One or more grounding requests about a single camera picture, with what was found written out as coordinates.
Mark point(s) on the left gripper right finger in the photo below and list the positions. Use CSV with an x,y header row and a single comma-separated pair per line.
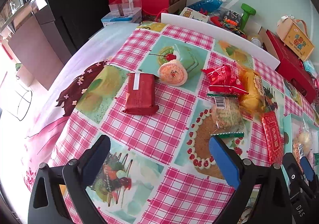
x,y
272,204

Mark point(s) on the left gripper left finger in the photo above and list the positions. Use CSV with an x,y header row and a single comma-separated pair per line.
x,y
46,202

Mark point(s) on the clear bag round bun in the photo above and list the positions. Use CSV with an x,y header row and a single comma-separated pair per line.
x,y
304,136

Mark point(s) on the red gold packet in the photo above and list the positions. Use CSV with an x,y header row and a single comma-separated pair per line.
x,y
273,137

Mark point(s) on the round biscuit clear packet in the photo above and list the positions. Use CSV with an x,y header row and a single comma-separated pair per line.
x,y
226,117

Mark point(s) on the yellow cake snack packet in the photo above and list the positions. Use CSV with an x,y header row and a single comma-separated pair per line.
x,y
251,91

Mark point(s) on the dark red block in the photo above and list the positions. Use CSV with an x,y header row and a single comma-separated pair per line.
x,y
140,95

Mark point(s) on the shiny red crinkled packet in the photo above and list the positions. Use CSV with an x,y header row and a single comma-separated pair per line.
x,y
224,80

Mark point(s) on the orange lid jelly cup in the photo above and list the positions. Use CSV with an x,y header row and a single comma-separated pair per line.
x,y
173,73

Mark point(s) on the green snack packet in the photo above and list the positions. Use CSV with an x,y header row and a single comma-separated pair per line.
x,y
316,159

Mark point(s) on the orange barcode bread packet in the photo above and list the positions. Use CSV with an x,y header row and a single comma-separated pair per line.
x,y
298,152

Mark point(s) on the large red gift box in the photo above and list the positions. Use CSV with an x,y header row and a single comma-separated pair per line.
x,y
290,67

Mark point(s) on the pale blue wipes pack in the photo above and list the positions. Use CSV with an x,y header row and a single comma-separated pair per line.
x,y
309,68

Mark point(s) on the checkered picture tablecloth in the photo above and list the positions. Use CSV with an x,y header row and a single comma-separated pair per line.
x,y
160,169

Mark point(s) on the small clear bottle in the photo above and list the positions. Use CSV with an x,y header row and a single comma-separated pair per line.
x,y
256,39

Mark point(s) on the yellow wooden sign box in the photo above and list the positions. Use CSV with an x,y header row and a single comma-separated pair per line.
x,y
293,33

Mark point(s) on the toy pile in box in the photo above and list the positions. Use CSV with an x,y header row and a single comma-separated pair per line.
x,y
227,20

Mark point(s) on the green dumbbell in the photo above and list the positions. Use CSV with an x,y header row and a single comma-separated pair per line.
x,y
247,12

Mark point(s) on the black cabinet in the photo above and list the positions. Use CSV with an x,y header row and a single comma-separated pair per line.
x,y
68,24

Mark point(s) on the blue white tissue box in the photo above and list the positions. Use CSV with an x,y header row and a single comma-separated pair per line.
x,y
130,16

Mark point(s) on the yellow card game box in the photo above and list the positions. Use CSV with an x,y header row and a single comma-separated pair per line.
x,y
195,15

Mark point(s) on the blue water bottle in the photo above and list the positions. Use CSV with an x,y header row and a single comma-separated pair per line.
x,y
206,6

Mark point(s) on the clear plastic box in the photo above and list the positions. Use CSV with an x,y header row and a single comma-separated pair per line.
x,y
125,7

